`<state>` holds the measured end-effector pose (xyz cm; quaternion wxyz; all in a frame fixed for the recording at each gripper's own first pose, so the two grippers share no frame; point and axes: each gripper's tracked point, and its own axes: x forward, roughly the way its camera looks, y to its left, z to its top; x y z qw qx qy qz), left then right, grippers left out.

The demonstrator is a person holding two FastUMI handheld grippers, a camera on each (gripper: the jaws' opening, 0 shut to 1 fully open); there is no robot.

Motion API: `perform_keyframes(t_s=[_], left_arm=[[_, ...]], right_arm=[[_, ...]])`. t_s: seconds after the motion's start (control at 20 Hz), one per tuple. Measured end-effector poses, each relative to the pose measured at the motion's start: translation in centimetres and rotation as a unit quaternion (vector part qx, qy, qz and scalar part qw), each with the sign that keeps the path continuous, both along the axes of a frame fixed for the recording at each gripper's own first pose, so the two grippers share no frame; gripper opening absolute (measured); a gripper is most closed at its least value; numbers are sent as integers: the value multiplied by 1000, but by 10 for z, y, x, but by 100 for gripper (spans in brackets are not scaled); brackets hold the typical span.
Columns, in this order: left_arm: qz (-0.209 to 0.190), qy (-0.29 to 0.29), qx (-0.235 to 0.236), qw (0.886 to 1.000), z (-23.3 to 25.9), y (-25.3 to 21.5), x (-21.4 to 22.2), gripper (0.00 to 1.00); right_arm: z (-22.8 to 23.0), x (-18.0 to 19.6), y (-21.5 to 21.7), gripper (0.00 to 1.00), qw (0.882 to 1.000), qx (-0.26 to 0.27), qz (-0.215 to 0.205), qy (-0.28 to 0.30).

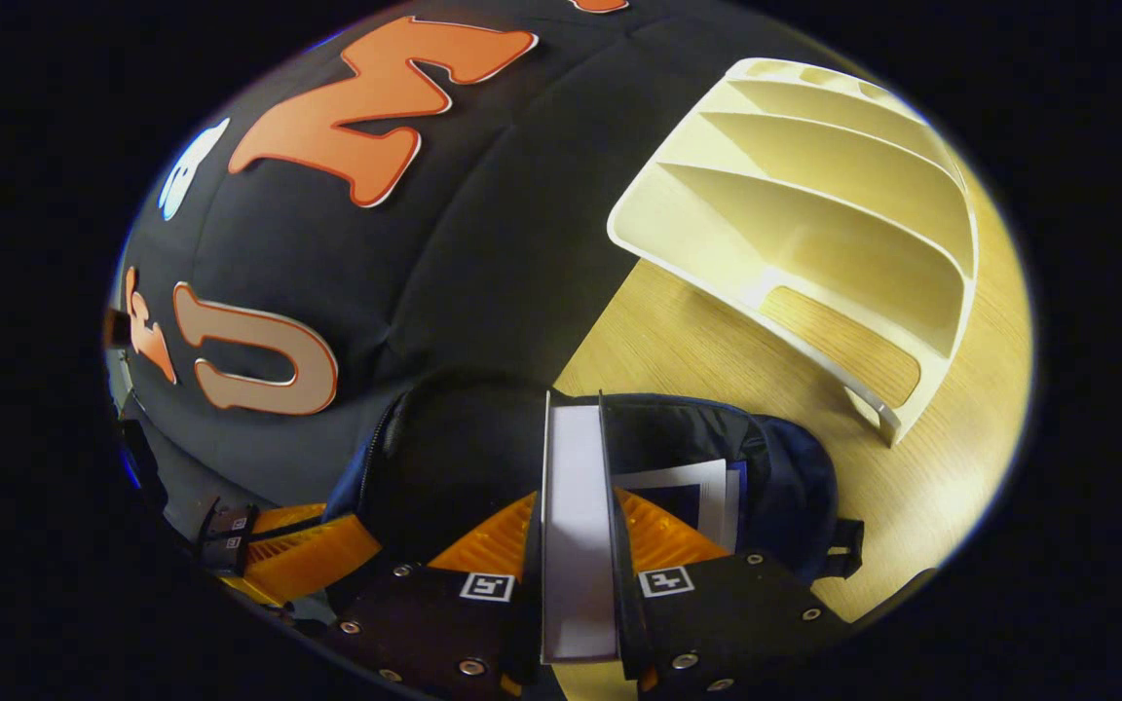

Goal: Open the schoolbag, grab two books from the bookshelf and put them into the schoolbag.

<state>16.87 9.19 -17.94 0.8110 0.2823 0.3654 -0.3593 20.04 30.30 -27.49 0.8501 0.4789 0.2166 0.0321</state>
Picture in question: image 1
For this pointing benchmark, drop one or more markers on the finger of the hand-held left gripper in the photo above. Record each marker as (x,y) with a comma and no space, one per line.
(313,560)
(225,521)

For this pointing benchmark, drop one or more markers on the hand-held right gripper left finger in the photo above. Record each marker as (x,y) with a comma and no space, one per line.
(530,623)

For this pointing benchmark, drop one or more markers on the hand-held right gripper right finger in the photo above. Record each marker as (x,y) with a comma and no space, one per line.
(717,623)

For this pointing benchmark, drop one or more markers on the white portrait cover book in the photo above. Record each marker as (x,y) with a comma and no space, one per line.
(579,535)

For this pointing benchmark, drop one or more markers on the blue cover book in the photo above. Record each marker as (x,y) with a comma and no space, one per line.
(678,501)

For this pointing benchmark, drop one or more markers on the blue schoolbag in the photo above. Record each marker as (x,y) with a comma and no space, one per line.
(795,487)

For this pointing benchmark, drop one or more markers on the white bookshelf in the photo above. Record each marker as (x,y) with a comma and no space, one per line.
(814,224)

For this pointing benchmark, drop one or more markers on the black backdrop cloth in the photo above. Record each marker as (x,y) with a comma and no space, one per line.
(473,243)

